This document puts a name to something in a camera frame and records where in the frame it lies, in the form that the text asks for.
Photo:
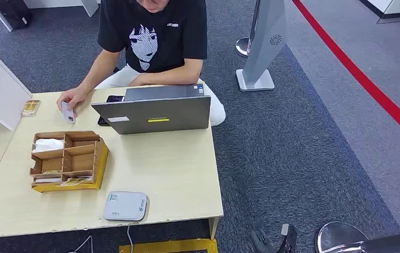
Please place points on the chrome stanchion post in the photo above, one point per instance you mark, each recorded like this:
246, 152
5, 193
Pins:
243, 47

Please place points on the person's left forearm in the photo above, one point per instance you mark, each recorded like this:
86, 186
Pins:
165, 75

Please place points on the wooden table leg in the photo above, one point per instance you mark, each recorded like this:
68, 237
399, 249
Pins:
213, 227

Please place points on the white paper stack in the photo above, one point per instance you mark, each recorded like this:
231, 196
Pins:
48, 145

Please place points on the black smartphone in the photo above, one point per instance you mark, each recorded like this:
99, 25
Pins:
115, 98

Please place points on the grey laptop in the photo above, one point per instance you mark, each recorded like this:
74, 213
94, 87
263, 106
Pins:
151, 115

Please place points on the white card reader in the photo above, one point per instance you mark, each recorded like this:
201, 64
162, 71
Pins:
125, 206

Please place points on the person's right hand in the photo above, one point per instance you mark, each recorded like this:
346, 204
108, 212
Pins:
70, 96

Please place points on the red floor tape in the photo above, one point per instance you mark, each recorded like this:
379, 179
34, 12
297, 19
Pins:
361, 78

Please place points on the silver kiosk stand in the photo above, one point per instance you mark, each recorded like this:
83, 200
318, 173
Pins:
264, 45

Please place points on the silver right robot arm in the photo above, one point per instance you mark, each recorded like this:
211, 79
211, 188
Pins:
347, 241

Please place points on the yellow floor tape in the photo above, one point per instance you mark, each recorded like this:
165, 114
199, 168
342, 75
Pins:
172, 246

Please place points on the patterned gold card sleeves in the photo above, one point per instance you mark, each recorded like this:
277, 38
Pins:
76, 181

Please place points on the person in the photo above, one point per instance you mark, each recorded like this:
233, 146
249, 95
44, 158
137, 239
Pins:
158, 45

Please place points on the white ID card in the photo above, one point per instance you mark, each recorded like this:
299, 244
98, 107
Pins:
68, 114

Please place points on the black bag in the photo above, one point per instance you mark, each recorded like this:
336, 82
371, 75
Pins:
13, 12

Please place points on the white desk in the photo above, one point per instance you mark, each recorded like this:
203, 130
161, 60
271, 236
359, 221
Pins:
90, 7

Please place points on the person's right forearm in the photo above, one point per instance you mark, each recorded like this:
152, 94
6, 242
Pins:
98, 71

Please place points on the white counter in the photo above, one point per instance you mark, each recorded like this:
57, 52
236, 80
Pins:
395, 7

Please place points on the wooden compartment organizer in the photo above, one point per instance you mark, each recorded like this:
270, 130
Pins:
81, 160

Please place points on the gold key card stack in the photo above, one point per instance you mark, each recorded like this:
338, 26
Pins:
51, 172

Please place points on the gold card in clear case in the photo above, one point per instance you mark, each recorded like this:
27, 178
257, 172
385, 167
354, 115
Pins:
30, 108

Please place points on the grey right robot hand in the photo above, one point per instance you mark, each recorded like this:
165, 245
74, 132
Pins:
262, 242

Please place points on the white card stack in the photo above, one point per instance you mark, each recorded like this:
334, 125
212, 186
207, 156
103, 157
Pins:
48, 180

